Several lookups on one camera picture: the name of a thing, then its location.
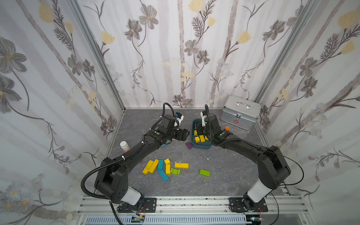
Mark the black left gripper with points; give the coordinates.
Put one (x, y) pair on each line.
(181, 134)

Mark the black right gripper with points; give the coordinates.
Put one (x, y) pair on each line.
(202, 131)

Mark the long yellow block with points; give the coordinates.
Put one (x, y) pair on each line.
(202, 139)
(154, 166)
(181, 165)

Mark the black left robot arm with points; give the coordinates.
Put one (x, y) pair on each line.
(110, 180)

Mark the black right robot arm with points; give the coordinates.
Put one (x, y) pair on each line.
(272, 166)

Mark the purple wedge block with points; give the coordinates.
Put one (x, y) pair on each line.
(189, 145)

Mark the teal plastic bin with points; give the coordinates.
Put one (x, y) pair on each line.
(206, 145)

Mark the silver metal case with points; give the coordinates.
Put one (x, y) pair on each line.
(240, 112)

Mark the yellow upright block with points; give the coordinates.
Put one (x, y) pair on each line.
(168, 169)

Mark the upright teal block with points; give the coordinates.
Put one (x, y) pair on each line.
(160, 164)

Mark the green arch block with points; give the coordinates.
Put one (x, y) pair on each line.
(175, 171)

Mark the green flat block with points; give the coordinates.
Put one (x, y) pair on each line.
(204, 173)

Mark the long teal block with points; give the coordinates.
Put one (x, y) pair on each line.
(163, 175)

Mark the white cap orange bottle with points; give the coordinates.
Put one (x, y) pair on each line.
(124, 145)

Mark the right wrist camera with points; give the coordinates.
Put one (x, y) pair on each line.
(203, 117)

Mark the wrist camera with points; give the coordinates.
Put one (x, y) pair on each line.
(179, 117)
(203, 117)

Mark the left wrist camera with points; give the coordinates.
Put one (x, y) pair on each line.
(179, 117)

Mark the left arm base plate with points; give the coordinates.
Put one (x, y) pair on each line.
(145, 205)

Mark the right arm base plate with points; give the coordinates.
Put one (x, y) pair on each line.
(241, 205)

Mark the aluminium rail frame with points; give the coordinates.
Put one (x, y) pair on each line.
(217, 210)

